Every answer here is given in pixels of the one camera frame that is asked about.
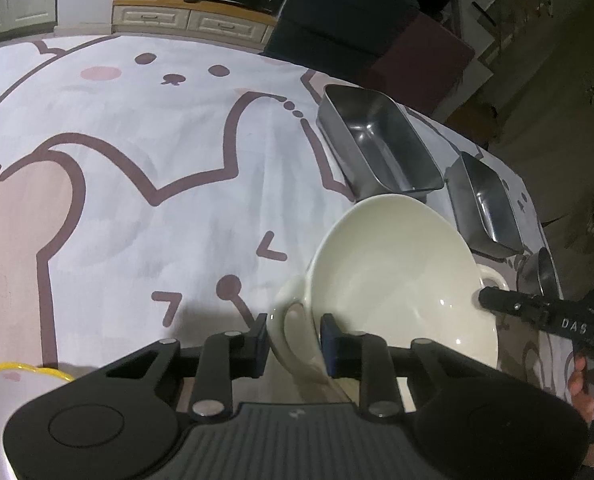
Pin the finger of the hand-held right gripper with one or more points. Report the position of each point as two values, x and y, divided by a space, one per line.
507 303

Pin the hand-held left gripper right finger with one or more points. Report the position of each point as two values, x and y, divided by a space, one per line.
329 347

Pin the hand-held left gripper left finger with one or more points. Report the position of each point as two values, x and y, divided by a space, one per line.
259 347

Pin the round steel bowl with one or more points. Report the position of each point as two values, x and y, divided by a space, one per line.
544 272

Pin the steel rectangular container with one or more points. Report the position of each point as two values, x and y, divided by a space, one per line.
377 135
492 205

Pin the person's right hand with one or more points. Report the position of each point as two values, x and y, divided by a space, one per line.
577 385

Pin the cartoon bear printed tablecloth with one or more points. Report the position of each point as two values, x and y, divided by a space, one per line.
127 110

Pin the dark blue chair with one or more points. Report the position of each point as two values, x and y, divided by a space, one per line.
337 15

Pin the white drawer cabinet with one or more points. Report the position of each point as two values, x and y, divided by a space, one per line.
152 17

